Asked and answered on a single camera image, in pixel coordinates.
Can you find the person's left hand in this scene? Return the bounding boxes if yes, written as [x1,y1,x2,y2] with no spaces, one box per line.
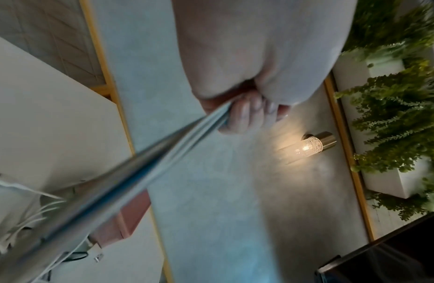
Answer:
[171,0,358,136]

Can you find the grey cable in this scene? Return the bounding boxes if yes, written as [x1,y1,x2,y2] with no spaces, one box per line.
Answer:
[0,102,233,283]

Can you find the pink and green drawer box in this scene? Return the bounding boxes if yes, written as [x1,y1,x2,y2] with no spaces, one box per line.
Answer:
[87,190,153,249]

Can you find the black cable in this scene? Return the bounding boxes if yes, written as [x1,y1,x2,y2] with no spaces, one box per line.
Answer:
[62,250,90,262]

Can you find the green plants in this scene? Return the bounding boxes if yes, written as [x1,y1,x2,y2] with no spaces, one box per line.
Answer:
[334,0,434,222]

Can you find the white planter box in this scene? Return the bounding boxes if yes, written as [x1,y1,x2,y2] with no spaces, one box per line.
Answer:
[331,49,434,200]

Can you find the yellow mesh fence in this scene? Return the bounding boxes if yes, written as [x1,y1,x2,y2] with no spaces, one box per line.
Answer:
[0,0,176,283]

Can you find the white table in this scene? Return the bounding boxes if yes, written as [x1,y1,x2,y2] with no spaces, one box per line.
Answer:
[0,33,165,283]

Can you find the glass wall lamp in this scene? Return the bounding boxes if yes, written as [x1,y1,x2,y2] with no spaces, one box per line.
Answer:
[282,131,337,164]

